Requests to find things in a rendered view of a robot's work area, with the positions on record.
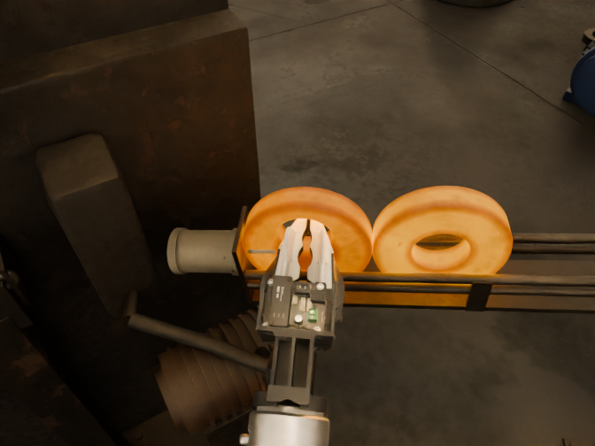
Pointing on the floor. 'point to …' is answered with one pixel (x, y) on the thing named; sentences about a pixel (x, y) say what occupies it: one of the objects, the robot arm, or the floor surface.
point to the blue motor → (583, 81)
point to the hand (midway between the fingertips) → (308, 225)
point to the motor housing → (212, 383)
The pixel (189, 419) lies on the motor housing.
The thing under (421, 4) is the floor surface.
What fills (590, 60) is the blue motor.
